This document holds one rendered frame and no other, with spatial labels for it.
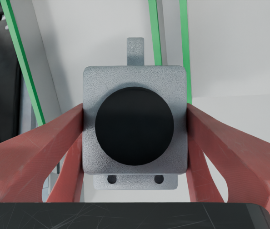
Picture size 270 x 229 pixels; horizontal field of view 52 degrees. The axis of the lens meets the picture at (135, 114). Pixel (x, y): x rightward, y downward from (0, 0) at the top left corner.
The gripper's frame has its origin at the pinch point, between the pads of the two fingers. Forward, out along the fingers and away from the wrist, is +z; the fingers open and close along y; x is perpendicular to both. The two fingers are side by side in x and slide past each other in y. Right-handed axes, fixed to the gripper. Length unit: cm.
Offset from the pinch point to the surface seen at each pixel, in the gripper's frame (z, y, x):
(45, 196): 11.3, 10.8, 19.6
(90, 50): 16.6, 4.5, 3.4
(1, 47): 30.4, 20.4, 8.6
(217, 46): 15.8, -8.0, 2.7
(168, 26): 39.4, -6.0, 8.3
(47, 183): 12.5, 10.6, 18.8
